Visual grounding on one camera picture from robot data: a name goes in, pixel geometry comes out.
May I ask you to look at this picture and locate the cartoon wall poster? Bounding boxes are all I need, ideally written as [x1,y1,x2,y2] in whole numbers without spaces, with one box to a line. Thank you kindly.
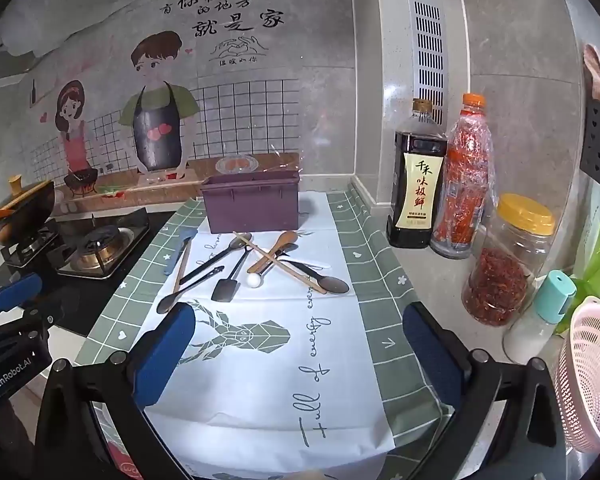
[0,0,356,218]

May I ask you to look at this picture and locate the black wok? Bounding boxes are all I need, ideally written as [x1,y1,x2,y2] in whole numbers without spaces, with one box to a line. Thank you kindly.
[0,174,56,247]

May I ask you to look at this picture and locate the black spatula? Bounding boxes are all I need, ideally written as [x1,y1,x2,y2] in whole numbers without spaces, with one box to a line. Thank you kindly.
[211,247,253,304]

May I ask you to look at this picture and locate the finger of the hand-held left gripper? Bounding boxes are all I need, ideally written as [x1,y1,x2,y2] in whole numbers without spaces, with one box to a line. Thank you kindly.
[0,272,45,317]
[0,302,68,347]

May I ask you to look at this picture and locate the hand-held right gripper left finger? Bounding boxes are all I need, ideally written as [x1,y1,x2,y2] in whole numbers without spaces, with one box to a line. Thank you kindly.
[34,302,197,480]

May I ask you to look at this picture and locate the orange-capped bottle of dried chili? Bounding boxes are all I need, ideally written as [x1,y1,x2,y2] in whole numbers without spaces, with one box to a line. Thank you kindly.
[430,92,496,260]

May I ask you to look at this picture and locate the purple plastic utensil holder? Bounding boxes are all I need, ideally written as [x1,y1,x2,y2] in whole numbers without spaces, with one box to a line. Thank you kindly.
[200,170,301,234]

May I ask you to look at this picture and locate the white vent grille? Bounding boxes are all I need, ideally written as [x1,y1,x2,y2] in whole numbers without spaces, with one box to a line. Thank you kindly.
[407,0,451,126]

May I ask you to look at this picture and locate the yellow-lidded jar of chili flakes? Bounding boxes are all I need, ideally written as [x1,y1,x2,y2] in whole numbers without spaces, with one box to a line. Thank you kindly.
[461,193,557,328]

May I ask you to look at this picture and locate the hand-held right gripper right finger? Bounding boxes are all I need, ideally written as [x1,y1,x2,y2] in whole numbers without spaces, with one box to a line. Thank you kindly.
[402,301,567,480]

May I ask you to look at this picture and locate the green and white printed mat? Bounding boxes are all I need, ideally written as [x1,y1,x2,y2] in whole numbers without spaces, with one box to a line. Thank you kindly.
[74,191,456,480]

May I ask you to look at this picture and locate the white bottle with teal cap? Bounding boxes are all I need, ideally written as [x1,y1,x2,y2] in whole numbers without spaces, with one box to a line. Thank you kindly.
[502,270,577,366]

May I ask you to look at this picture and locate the black gas stove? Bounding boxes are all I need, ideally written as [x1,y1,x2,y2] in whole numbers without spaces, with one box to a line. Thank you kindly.
[0,207,176,341]

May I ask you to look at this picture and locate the blue silicone spatula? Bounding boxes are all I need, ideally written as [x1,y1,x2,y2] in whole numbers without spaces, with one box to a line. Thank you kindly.
[163,229,198,276]

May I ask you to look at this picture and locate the pink plastic colander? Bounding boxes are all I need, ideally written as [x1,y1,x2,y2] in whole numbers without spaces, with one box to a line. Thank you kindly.
[553,296,600,453]

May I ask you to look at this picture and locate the wooden spoon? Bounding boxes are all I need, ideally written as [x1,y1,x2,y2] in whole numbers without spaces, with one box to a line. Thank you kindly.
[246,230,299,274]

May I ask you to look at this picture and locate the plain metal spoon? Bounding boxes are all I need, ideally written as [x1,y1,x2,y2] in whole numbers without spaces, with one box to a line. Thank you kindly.
[180,232,253,283]

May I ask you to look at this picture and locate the dark metal spoon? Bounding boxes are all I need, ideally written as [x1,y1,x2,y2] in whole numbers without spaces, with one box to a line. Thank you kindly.
[290,262,351,295]

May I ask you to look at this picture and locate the spoon with white ball handle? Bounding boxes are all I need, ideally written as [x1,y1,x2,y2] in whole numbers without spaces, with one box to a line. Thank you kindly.
[246,243,299,289]

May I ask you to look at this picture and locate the dark soy sauce bottle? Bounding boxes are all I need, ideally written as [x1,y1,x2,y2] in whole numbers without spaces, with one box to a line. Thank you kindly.
[386,98,448,249]

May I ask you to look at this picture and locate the metal spoon with cutout handle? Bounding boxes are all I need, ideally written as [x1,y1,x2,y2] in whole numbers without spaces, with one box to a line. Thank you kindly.
[156,266,225,314]

